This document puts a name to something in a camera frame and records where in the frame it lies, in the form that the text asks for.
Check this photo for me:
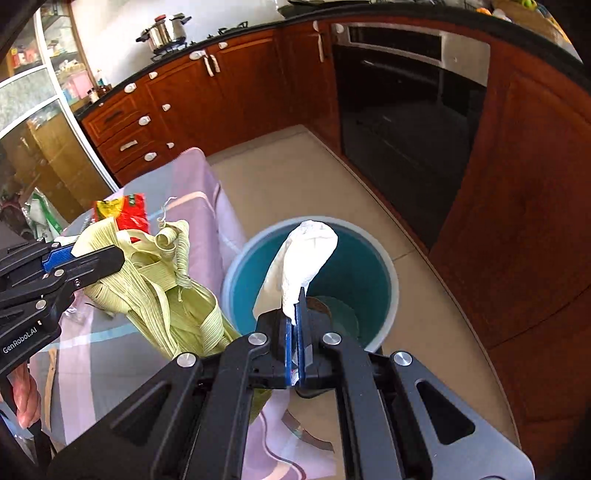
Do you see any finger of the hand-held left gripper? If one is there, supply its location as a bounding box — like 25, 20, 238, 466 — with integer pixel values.
28, 247, 126, 305
0, 239, 77, 278

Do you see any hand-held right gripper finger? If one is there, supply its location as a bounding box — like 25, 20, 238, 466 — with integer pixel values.
46, 310, 299, 480
295, 286, 536, 480

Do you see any yellow-green strap bundle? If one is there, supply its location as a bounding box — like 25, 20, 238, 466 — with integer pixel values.
71, 219, 273, 428

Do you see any white tissue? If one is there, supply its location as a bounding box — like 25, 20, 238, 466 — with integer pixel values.
253, 220, 339, 326

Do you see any teal round bin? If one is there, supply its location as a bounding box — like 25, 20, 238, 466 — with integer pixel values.
221, 215, 399, 354

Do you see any person's left hand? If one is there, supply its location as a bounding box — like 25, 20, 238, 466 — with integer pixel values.
10, 367, 43, 428

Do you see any white green plastic bag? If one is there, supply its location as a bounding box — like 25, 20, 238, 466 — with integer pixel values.
23, 191, 63, 241

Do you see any red snack packet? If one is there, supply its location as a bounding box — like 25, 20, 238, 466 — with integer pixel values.
92, 194, 152, 244

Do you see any glass door cabinet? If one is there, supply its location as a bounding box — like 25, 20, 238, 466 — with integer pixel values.
0, 0, 121, 241

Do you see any pastel checked tablecloth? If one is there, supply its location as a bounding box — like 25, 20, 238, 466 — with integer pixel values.
41, 148, 338, 480

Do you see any black built-in oven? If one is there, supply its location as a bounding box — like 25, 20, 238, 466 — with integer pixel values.
330, 23, 491, 252

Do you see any steel pressure cooker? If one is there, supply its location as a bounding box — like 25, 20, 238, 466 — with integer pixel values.
136, 14, 192, 54

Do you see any black gas stove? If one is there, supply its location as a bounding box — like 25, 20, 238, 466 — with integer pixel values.
150, 25, 278, 61

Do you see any black kitchen countertop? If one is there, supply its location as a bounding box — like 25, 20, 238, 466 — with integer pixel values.
76, 0, 585, 123

